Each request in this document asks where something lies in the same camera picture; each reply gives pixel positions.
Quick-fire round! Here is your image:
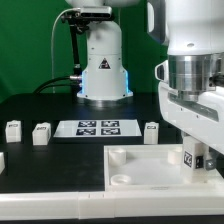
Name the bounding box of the white square tabletop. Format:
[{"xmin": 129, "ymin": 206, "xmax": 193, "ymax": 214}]
[{"xmin": 104, "ymin": 144, "xmax": 224, "ymax": 191}]

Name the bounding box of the black camera on stand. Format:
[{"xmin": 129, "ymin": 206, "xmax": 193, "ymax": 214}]
[{"xmin": 61, "ymin": 6, "xmax": 112, "ymax": 22}]

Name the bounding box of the black cable bundle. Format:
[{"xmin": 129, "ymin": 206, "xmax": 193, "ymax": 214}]
[{"xmin": 33, "ymin": 75, "xmax": 83, "ymax": 94}]

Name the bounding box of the white sheet with AprilTags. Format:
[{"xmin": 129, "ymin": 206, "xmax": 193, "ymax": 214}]
[{"xmin": 54, "ymin": 119, "xmax": 141, "ymax": 138}]

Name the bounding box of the white part at left edge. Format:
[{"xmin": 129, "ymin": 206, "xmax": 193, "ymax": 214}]
[{"xmin": 0, "ymin": 152, "xmax": 5, "ymax": 174}]

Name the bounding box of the white obstacle fence bar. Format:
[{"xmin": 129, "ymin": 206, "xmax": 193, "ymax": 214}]
[{"xmin": 0, "ymin": 190, "xmax": 224, "ymax": 221}]

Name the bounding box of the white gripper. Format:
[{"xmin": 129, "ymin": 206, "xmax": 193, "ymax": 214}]
[{"xmin": 158, "ymin": 82, "xmax": 224, "ymax": 171}]

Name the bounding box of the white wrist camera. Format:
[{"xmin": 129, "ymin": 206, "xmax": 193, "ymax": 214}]
[{"xmin": 155, "ymin": 60, "xmax": 169, "ymax": 82}]

